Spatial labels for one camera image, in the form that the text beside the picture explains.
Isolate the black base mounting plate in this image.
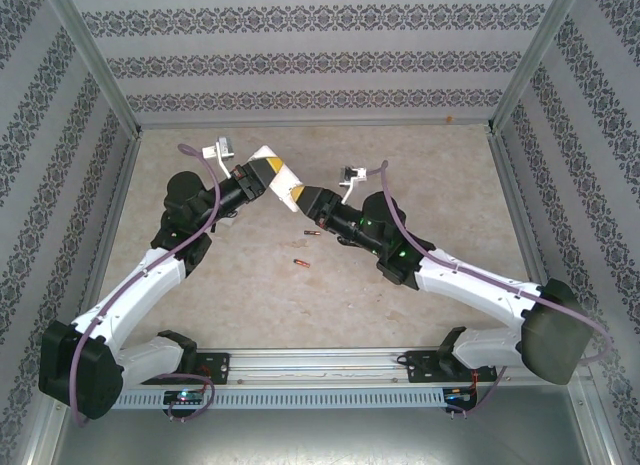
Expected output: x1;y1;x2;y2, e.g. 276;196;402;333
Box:
397;348;504;385
139;351;232;386

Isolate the grey metal panel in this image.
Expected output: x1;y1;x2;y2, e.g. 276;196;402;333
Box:
29;382;621;465

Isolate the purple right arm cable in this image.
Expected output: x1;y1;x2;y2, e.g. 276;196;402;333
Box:
367;159;614;417

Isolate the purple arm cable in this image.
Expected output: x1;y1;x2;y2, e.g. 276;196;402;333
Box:
367;159;614;417
69;142;224;429

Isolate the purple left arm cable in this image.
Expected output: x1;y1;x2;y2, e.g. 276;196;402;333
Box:
69;142;224;429

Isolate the aluminium frame side rail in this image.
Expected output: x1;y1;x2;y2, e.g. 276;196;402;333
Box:
47;129;145;386
487;127;601;386

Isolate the aluminium frame back rail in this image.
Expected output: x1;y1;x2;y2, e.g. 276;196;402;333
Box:
134;121;496;132

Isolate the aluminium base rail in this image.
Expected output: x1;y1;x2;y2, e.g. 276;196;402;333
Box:
122;343;587;386

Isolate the aluminium frame post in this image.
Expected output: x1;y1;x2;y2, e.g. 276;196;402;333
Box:
488;0;585;134
38;0;144;139

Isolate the white slotted cable duct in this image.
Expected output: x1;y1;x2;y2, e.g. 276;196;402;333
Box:
109;387;446;411

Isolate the short purple cable loop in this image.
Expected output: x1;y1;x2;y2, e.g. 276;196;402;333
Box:
167;374;216;420

